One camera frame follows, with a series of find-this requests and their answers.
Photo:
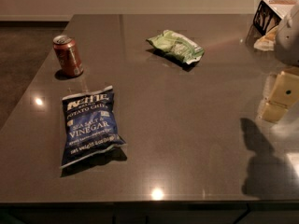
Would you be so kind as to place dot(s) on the blue kettle chip bag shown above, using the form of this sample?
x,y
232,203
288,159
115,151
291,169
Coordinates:
x,y
90,125

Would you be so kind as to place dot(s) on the tan snack packet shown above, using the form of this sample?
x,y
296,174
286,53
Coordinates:
x,y
267,41

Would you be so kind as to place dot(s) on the red soda can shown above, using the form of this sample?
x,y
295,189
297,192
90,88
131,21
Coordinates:
x,y
66,51

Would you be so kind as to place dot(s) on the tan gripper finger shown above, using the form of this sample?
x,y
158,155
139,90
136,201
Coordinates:
x,y
281,92

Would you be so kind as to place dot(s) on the green chip bag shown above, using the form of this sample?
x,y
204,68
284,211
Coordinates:
x,y
177,46

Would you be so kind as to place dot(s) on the black wire basket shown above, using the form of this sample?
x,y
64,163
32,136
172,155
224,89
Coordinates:
x,y
269,13

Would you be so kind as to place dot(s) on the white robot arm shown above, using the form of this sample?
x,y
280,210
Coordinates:
x,y
287,39

